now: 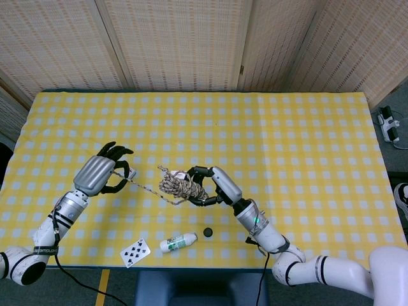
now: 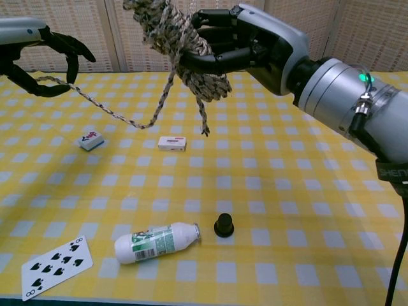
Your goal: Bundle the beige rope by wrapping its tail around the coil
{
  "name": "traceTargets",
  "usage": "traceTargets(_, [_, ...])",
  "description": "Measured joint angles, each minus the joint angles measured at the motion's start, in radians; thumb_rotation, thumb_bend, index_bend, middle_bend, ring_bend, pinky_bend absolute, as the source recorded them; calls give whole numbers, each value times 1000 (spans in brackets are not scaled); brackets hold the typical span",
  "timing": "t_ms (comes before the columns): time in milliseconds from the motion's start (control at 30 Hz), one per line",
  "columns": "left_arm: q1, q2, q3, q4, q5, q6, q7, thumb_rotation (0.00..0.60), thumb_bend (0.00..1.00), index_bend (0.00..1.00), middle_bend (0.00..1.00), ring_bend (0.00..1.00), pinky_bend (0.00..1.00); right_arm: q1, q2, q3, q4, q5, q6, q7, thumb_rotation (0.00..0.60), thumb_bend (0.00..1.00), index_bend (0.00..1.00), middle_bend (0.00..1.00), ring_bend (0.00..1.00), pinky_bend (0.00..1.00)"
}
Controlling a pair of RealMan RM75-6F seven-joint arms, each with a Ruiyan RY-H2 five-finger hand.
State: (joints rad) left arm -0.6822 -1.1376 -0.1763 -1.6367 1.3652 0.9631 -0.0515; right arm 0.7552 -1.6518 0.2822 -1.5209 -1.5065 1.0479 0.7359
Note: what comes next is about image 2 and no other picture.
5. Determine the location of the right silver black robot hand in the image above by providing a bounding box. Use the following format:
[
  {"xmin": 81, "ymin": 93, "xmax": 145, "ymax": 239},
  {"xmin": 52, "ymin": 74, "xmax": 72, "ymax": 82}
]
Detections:
[{"xmin": 181, "ymin": 3, "xmax": 310, "ymax": 96}]

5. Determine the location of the white bottle green label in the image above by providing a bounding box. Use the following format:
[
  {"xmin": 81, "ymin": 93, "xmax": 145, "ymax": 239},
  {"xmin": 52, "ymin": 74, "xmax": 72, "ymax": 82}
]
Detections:
[{"xmin": 113, "ymin": 222, "xmax": 201, "ymax": 265}]

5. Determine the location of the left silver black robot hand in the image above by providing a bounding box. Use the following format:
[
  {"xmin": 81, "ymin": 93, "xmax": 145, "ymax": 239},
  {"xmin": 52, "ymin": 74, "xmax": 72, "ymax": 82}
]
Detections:
[{"xmin": 0, "ymin": 17, "xmax": 96, "ymax": 98}]

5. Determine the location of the yellow white checked tablecloth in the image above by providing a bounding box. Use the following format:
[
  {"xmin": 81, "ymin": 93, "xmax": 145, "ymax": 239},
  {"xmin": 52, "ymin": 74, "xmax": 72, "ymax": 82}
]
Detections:
[{"xmin": 0, "ymin": 71, "xmax": 408, "ymax": 302}]

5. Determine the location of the eight of spades card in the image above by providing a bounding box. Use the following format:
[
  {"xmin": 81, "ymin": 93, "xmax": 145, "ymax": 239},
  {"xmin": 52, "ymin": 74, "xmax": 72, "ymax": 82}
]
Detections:
[{"xmin": 20, "ymin": 235, "xmax": 94, "ymax": 302}]

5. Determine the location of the white mahjong tile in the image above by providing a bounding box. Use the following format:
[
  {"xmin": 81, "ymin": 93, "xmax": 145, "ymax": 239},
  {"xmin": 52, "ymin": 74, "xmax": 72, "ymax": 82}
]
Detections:
[{"xmin": 77, "ymin": 130, "xmax": 105, "ymax": 152}]

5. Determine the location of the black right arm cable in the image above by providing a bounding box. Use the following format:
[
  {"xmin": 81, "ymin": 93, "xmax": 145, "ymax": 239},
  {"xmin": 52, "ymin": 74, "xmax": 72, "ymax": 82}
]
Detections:
[{"xmin": 349, "ymin": 92, "xmax": 408, "ymax": 306}]

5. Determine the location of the braided rope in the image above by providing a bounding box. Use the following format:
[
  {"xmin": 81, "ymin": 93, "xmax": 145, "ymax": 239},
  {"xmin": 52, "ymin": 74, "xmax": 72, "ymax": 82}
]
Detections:
[{"xmin": 34, "ymin": 0, "xmax": 233, "ymax": 137}]

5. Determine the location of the black bottle cap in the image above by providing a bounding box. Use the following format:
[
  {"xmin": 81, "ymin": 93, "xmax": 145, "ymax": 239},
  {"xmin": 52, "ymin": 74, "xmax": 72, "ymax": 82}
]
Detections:
[{"xmin": 214, "ymin": 213, "xmax": 236, "ymax": 238}]

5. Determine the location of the small white rectangular box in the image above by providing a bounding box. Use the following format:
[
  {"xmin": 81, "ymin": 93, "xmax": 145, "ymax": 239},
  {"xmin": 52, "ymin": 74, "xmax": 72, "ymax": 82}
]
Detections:
[{"xmin": 157, "ymin": 136, "xmax": 188, "ymax": 152}]

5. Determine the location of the woven bamboo folding screen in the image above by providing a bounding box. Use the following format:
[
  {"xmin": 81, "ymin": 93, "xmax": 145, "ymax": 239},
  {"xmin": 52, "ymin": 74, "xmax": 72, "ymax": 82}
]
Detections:
[{"xmin": 0, "ymin": 0, "xmax": 408, "ymax": 75}]

